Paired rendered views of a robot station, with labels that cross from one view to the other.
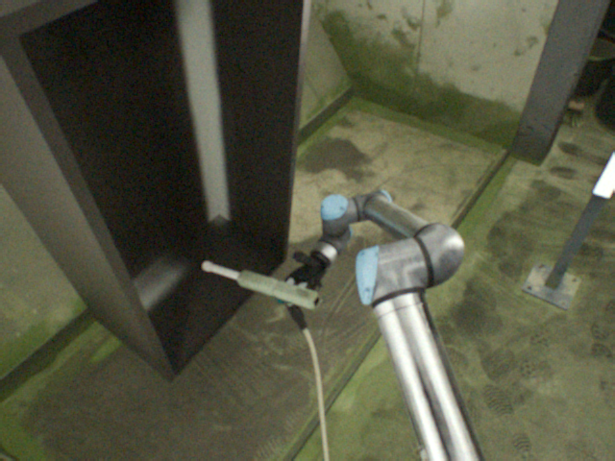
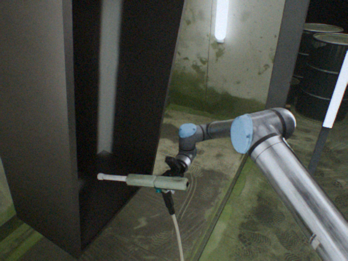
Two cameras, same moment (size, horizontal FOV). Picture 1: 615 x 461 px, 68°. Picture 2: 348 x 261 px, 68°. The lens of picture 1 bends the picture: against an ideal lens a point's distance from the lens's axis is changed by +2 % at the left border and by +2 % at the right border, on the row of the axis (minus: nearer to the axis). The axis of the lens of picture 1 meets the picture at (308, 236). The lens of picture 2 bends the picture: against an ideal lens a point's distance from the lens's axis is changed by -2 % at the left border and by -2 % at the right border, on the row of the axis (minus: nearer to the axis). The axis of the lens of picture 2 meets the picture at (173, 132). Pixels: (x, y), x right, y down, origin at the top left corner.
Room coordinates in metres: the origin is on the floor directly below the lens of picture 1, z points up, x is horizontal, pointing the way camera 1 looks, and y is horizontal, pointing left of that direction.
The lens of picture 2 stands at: (-0.06, 0.27, 1.46)
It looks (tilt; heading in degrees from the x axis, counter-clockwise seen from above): 31 degrees down; 345
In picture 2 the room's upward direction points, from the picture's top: straight up
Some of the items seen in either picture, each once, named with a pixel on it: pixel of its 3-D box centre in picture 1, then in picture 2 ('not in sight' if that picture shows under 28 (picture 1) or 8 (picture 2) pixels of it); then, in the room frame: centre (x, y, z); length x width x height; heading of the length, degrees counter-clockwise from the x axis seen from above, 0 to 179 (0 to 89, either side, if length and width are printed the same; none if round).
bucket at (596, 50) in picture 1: (584, 68); (285, 90); (2.68, -1.94, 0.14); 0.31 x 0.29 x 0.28; 138
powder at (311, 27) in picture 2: not in sight; (318, 28); (2.86, -2.37, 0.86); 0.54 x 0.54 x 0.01
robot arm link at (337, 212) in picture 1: (336, 214); (189, 136); (1.07, -0.10, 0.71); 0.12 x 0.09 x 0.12; 98
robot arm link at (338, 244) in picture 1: (334, 238); (186, 154); (1.06, -0.09, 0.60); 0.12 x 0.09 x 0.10; 144
